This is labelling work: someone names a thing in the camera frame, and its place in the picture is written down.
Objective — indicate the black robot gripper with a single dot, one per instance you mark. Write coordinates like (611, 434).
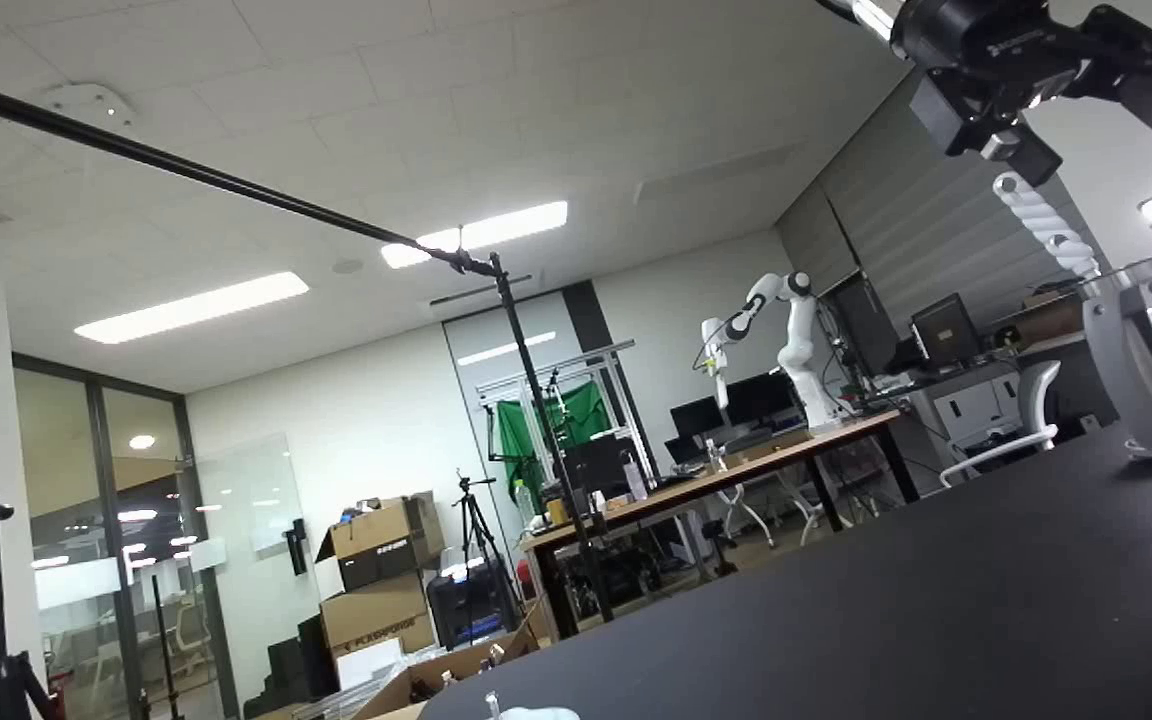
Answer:
(991, 62)

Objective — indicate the small black tripod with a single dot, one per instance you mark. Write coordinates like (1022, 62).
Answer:
(474, 529)

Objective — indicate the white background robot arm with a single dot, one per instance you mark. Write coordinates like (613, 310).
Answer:
(798, 342)

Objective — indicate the black monitor on desk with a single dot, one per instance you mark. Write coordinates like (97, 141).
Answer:
(944, 334)

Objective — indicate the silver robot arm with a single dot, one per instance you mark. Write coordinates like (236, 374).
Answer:
(868, 10)

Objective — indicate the open cardboard box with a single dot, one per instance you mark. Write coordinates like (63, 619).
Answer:
(413, 686)

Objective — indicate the upper cardboard box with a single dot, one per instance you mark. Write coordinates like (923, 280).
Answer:
(391, 537)

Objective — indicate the white office chair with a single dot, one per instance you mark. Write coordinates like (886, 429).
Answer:
(1036, 434)

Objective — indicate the lower cardboard box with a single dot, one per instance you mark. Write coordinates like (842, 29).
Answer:
(391, 611)

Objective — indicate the wooden long table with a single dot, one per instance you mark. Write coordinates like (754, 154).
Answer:
(728, 473)

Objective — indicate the black computer monitor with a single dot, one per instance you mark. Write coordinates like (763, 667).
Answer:
(764, 401)

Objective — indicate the green cloth on rack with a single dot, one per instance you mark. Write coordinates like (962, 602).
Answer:
(517, 434)

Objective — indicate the black boom pole stand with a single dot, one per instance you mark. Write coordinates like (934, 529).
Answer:
(299, 206)

